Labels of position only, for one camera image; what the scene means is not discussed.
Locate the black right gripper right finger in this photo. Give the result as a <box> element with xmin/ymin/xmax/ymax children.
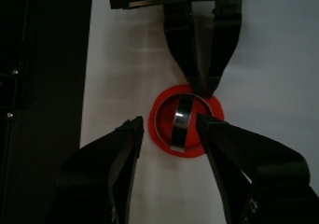
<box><xmin>195</xmin><ymin>112</ymin><xmax>319</xmax><ymax>224</ymax></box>

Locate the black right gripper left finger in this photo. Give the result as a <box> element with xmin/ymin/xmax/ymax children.
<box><xmin>43</xmin><ymin>115</ymin><xmax>146</xmax><ymax>224</ymax></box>

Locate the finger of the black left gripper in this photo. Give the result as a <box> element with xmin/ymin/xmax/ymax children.
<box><xmin>162</xmin><ymin>0</ymin><xmax>206</xmax><ymax>97</ymax></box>
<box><xmin>205</xmin><ymin>0</ymin><xmax>243</xmax><ymax>98</ymax></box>

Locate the white flat board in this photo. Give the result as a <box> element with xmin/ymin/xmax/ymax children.
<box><xmin>80</xmin><ymin>0</ymin><xmax>319</xmax><ymax>224</ymax></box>

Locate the black panel with screws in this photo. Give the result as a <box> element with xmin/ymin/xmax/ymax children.
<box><xmin>0</xmin><ymin>0</ymin><xmax>95</xmax><ymax>224</ymax></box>

